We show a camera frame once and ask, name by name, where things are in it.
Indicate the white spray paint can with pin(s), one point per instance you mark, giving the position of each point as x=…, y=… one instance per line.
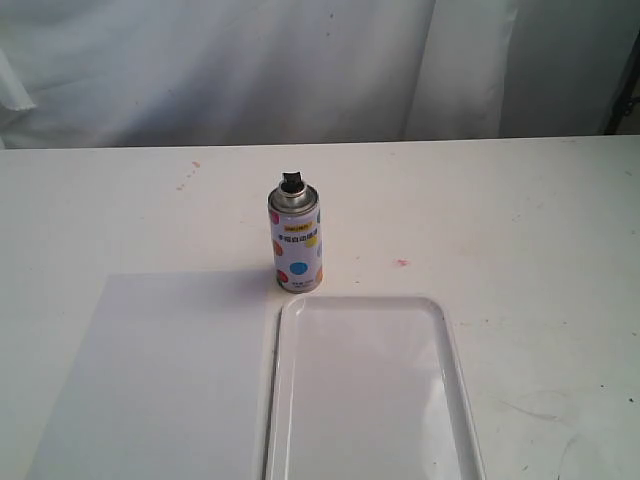
x=295, y=223

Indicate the white plastic tray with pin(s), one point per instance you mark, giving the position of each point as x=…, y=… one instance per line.
x=367, y=387

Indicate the white paper sheet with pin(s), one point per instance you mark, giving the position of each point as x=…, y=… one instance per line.
x=169, y=382

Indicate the white backdrop cloth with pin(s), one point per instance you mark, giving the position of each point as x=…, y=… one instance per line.
x=79, y=74

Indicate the black stand in corner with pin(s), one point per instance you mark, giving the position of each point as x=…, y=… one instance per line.
x=624, y=118

